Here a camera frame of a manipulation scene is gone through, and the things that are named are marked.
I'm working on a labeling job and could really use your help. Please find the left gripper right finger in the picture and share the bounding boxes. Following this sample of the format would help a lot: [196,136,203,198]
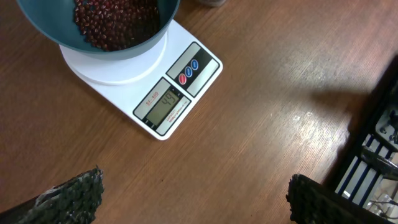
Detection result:
[286,174,389,224]

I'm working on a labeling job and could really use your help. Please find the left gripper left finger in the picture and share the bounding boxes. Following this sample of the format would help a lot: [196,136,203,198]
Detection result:
[1,167,104,224]

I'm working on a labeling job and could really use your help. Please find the blue plastic bowl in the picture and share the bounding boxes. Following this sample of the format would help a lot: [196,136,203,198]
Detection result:
[17,0,180,60]

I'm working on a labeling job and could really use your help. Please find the red adzuki beans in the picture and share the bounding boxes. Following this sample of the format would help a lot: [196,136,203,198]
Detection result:
[74,0,160,52]

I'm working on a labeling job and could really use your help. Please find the clear plastic bean container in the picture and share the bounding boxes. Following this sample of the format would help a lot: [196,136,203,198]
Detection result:
[196,0,227,7]

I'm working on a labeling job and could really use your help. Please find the white digital kitchen scale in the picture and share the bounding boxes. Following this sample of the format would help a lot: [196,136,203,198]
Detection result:
[60,21,223,140]

